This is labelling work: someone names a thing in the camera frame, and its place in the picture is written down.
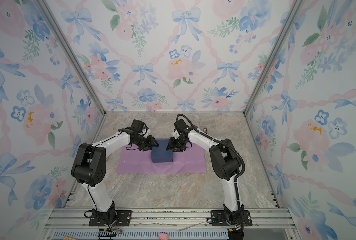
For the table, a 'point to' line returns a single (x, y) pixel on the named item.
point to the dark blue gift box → (160, 154)
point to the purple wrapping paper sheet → (133, 160)
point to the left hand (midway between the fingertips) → (157, 145)
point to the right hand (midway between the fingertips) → (168, 148)
